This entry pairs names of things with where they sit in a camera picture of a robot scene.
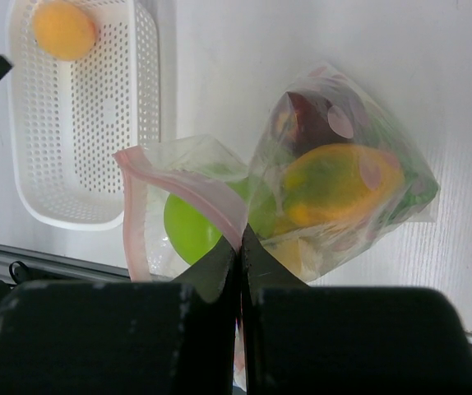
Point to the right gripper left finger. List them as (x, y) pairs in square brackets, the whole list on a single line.
[(154, 337)]

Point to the orange fruit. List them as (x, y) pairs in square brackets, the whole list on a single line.
[(63, 30)]

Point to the green apple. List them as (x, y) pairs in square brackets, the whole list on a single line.
[(192, 235)]

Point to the clear zip top bag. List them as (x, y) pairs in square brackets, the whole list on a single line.
[(198, 169)]

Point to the green lettuce head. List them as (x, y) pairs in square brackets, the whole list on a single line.
[(420, 186)]

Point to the red apple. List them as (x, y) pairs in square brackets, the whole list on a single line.
[(304, 120)]

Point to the white perforated plastic basket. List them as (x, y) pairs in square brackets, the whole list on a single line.
[(68, 119)]

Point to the yellow mango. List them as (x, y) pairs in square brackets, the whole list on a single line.
[(339, 184)]

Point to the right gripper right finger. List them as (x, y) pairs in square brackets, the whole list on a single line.
[(301, 339)]

